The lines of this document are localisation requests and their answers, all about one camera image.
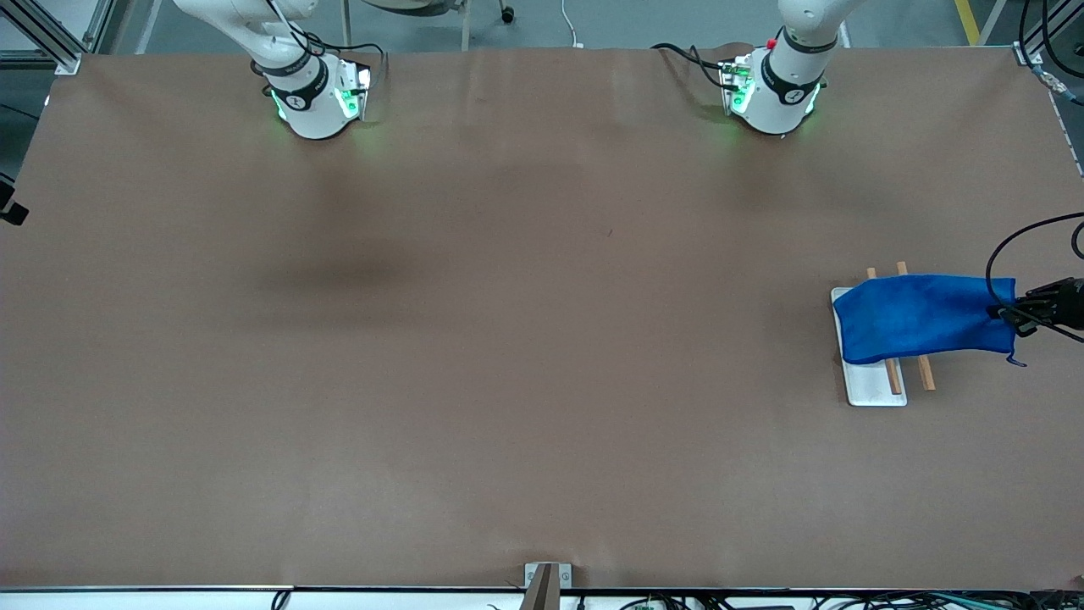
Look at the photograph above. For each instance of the blue microfibre towel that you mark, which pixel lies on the blue microfibre towel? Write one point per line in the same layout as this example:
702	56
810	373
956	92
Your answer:
915	318

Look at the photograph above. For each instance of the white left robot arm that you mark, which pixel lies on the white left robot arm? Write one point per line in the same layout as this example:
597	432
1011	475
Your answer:
779	93

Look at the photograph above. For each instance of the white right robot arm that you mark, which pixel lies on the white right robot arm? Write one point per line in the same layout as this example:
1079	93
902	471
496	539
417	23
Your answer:
309	102

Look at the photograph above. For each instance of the table cover sheet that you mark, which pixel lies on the table cover sheet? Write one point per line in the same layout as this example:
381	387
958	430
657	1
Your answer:
542	339

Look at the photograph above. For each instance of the chair base with caster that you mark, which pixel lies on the chair base with caster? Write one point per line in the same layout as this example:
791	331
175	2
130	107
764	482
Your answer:
506	13

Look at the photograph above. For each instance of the white rack base plate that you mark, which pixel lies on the white rack base plate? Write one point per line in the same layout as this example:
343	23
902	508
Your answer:
872	385

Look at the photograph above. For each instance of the grey metal mount bracket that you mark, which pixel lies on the grey metal mount bracket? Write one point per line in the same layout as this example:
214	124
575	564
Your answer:
564	576

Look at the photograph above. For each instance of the brown camera post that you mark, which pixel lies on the brown camera post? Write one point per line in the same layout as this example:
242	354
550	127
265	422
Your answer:
542	589

